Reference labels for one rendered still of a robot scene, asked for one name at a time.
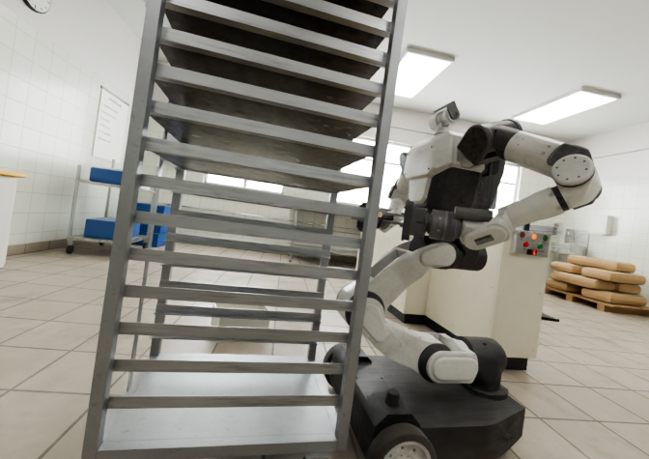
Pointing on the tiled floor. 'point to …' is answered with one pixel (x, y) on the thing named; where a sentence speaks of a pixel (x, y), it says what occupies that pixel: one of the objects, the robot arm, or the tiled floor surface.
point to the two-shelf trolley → (104, 215)
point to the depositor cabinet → (414, 309)
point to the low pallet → (600, 302)
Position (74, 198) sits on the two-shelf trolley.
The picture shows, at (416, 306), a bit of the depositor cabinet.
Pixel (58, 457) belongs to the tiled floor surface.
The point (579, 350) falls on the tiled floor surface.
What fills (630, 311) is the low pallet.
